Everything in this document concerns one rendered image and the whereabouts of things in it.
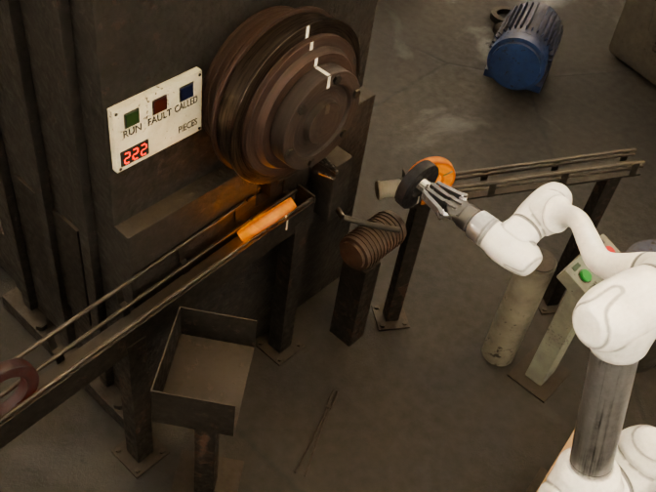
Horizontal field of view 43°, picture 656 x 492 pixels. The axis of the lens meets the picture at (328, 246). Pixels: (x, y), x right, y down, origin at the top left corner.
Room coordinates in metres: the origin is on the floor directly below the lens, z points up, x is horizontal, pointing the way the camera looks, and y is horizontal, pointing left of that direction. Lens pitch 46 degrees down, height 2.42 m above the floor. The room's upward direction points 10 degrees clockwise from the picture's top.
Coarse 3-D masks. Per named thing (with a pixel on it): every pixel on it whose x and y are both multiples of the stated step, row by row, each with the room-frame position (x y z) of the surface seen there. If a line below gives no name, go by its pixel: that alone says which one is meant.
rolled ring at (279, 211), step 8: (288, 200) 1.68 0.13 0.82; (272, 208) 1.73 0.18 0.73; (280, 208) 1.64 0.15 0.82; (288, 208) 1.65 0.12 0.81; (264, 216) 1.61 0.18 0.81; (272, 216) 1.61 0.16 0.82; (280, 216) 1.62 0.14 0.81; (248, 224) 1.69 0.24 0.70; (256, 224) 1.59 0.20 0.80; (264, 224) 1.59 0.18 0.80; (240, 232) 1.60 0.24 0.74; (248, 232) 1.59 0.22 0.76; (256, 232) 1.58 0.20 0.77
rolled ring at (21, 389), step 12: (12, 360) 1.06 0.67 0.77; (24, 360) 1.08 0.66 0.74; (0, 372) 1.01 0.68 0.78; (12, 372) 1.03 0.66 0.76; (24, 372) 1.05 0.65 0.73; (36, 372) 1.07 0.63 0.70; (24, 384) 1.06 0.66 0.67; (36, 384) 1.07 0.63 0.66; (12, 396) 1.04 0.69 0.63; (24, 396) 1.04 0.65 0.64; (0, 408) 1.01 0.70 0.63
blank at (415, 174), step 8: (424, 160) 1.85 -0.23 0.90; (416, 168) 1.81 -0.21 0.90; (424, 168) 1.82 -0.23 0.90; (432, 168) 1.84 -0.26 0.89; (408, 176) 1.79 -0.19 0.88; (416, 176) 1.79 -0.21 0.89; (424, 176) 1.81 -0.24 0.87; (432, 176) 1.85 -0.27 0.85; (400, 184) 1.78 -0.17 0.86; (408, 184) 1.77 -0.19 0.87; (416, 184) 1.79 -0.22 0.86; (400, 192) 1.77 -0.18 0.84; (408, 192) 1.77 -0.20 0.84; (416, 192) 1.83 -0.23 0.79; (400, 200) 1.77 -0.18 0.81; (408, 200) 1.78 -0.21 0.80; (416, 200) 1.82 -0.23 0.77; (408, 208) 1.80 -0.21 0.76
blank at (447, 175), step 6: (432, 156) 2.02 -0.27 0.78; (438, 156) 2.03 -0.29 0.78; (432, 162) 2.00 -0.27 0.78; (438, 162) 2.00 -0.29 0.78; (444, 162) 2.01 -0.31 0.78; (450, 162) 2.04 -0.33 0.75; (438, 168) 2.00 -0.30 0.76; (444, 168) 2.01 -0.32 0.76; (450, 168) 2.01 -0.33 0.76; (444, 174) 2.01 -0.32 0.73; (450, 174) 2.01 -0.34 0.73; (438, 180) 2.02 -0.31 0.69; (444, 180) 2.01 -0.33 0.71; (450, 180) 2.02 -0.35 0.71
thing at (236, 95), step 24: (288, 24) 1.73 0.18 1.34; (312, 24) 1.74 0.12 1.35; (336, 24) 1.81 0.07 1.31; (264, 48) 1.66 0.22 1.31; (288, 48) 1.67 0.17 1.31; (240, 72) 1.61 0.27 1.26; (264, 72) 1.61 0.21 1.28; (240, 96) 1.56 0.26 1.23; (240, 120) 1.56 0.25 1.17; (240, 144) 1.56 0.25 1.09; (240, 168) 1.56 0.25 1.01
